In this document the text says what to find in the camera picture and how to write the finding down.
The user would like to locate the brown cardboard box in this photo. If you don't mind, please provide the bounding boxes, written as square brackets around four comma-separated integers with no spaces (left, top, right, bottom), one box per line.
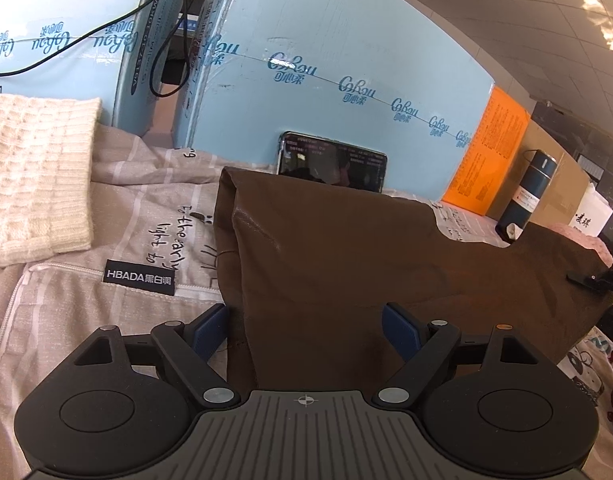
[486,120,604,226]

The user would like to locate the pink knit sweater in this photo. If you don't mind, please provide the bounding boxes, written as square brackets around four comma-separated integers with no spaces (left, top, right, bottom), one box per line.
[549,222,613,268]

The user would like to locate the cartoon printed blanket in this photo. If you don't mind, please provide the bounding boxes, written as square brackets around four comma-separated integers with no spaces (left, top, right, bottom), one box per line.
[0,122,613,480]

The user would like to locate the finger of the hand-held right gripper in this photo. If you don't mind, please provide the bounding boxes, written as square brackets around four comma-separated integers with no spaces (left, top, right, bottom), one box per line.
[566,265,613,296]

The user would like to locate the black cable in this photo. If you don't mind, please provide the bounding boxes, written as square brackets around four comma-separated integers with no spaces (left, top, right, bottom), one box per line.
[0,0,217,98]

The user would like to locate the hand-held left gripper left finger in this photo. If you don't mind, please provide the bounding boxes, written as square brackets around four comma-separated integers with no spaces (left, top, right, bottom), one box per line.
[72,304,237,408]

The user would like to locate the cream knit sweater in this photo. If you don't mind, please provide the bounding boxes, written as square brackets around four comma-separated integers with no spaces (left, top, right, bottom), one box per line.
[0,92,103,268]

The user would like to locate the black device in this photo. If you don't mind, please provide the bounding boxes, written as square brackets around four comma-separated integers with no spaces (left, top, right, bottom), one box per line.
[159,0,207,88]

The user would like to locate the light blue foam board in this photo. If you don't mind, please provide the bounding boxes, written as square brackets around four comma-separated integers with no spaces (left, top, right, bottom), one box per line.
[171,0,497,201]

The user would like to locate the black smartphone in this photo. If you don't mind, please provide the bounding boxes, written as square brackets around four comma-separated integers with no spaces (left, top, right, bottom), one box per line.
[276,131,388,193]

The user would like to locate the brown pants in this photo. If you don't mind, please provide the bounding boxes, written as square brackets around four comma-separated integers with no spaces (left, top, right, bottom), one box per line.
[214,165,613,393]

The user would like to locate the orange paper sheet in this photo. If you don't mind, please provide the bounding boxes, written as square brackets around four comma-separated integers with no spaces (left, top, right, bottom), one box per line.
[440,86,531,217]

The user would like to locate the dark blue vacuum bottle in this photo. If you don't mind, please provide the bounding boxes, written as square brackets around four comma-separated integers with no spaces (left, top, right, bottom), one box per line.
[495,149,557,246]

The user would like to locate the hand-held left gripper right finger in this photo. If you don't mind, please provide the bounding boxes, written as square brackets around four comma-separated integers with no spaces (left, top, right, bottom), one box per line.
[371,302,539,406]

